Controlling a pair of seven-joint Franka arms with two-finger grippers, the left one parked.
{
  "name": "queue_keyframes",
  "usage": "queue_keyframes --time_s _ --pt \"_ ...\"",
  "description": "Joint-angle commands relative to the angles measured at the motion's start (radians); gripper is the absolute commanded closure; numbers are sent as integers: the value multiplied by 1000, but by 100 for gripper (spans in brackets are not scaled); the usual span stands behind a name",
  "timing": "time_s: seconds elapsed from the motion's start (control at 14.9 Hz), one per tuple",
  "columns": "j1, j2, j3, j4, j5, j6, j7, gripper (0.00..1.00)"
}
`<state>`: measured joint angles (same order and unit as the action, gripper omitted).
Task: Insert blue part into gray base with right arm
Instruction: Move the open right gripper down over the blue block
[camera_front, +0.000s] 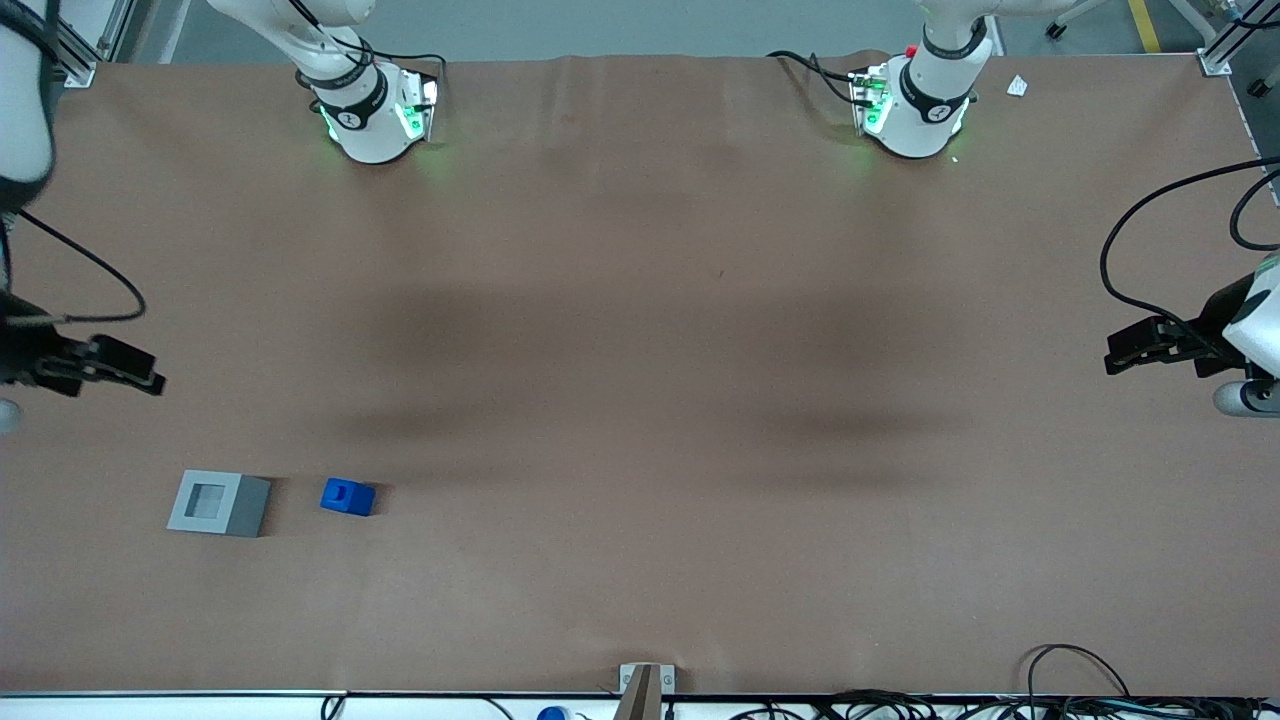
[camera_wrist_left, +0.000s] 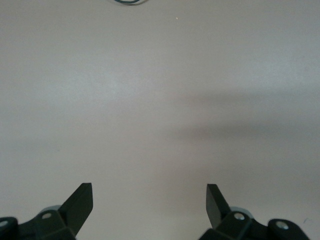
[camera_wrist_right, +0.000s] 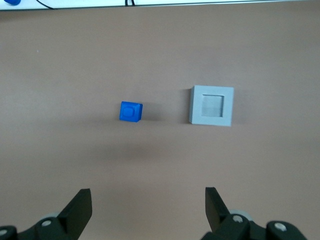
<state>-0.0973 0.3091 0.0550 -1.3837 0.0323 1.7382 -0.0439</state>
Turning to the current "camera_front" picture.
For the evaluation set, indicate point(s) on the chair caster leg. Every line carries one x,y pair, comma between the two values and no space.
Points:
1070,18

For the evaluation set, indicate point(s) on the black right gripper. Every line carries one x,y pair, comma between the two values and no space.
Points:
22,357

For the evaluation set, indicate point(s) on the brown paper table cover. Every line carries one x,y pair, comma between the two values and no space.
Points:
640,350

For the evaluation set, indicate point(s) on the gray square base block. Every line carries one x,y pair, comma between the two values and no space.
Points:
245,505

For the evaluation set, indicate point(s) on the metal bracket with wooden bar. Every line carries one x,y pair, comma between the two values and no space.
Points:
643,690

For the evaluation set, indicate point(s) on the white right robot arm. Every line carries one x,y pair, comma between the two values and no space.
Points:
365,130

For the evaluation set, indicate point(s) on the blue plastic part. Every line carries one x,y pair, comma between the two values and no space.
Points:
347,497

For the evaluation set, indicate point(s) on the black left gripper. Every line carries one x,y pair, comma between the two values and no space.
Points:
1207,340

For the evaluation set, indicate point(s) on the white paper scrap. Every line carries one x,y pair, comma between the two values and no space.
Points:
1017,86

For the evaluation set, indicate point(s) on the aluminium frame profile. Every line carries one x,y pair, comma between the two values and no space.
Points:
75,55
1225,45

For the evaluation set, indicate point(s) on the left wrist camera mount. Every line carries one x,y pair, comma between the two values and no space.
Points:
1245,398

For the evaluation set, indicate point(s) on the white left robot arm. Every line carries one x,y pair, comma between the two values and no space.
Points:
925,120

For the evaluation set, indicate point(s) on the blue round cap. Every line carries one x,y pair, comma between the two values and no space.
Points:
552,714

